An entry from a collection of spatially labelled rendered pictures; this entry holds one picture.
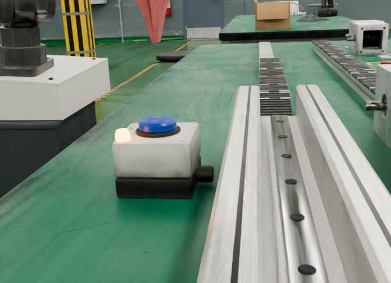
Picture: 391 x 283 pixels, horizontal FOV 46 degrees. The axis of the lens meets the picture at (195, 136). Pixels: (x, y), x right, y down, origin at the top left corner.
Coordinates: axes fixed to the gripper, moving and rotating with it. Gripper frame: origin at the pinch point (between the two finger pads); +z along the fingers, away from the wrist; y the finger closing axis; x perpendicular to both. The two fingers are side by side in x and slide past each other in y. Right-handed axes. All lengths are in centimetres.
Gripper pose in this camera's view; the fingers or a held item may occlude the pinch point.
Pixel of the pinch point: (155, 34)
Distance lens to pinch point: 47.8
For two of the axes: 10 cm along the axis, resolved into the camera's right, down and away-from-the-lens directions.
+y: 9.9, -0.1, -1.3
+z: 0.5, 9.6, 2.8
